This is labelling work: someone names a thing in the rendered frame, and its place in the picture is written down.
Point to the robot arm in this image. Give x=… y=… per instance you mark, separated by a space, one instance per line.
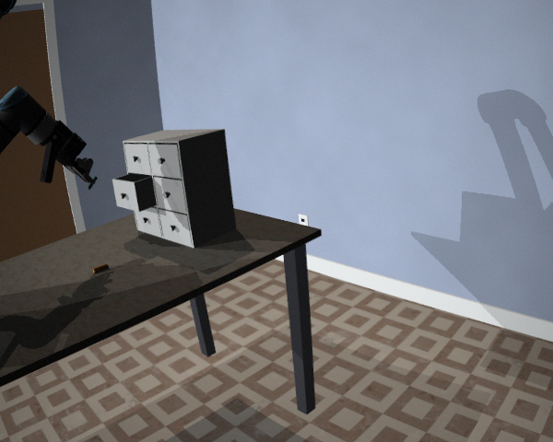
x=19 y=111

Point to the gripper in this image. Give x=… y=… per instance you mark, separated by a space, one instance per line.
x=68 y=149

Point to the orange battery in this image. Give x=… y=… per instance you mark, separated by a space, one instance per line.
x=100 y=268

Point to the grey chest of drawers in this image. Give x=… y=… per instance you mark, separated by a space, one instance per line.
x=205 y=178

